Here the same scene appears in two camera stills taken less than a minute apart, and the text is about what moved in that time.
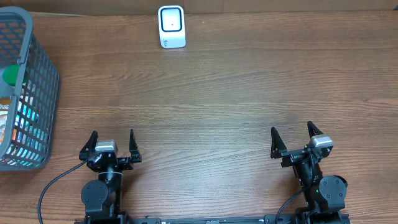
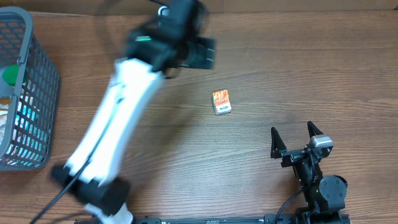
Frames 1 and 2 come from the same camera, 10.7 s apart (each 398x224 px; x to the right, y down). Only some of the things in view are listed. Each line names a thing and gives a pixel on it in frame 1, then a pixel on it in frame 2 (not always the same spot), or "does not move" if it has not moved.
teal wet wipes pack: (30, 139) does not move
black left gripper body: (123, 165) -> (205, 55)
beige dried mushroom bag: (5, 103) does not move
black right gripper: (291, 157) does not move
